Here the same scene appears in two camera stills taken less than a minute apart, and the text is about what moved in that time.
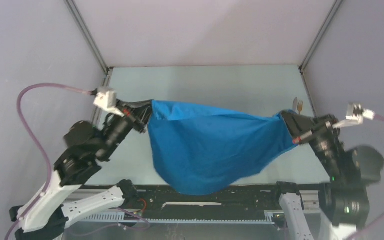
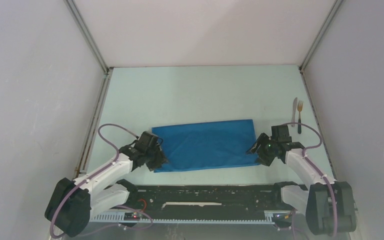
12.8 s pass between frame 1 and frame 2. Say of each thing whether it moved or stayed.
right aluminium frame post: stayed
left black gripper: moved
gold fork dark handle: stayed
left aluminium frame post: stayed
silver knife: stayed
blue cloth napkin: moved
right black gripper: moved
